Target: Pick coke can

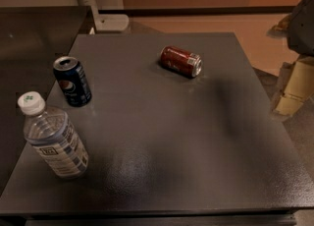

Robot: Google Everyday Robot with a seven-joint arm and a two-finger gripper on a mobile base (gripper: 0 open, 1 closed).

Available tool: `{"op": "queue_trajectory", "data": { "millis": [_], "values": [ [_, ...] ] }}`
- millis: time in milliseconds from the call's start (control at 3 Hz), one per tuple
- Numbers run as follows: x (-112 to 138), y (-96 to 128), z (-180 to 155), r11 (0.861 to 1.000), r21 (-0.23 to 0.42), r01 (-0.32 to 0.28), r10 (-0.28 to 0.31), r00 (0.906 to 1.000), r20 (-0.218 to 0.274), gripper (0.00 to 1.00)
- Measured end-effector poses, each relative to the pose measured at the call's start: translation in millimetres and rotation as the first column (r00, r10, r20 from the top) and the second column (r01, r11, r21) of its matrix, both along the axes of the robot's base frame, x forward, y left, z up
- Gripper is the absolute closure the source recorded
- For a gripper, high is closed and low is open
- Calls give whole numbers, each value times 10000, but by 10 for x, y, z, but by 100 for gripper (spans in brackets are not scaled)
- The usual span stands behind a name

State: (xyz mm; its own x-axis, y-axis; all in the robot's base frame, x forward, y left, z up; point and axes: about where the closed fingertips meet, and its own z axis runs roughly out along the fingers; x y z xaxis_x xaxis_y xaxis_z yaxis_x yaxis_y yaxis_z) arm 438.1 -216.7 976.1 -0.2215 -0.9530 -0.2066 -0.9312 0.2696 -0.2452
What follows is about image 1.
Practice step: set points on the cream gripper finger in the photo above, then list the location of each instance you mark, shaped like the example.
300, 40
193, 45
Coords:
295, 85

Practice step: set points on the red coke can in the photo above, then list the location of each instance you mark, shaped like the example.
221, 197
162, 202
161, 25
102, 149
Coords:
181, 61

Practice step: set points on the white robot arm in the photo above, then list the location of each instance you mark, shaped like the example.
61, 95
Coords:
299, 29

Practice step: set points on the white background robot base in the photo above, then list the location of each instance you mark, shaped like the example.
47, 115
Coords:
98, 4

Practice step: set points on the blue pepsi can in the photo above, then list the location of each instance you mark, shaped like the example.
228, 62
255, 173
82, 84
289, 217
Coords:
72, 81

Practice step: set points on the clear plastic water bottle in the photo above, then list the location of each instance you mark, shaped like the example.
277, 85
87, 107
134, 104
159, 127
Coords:
49, 130

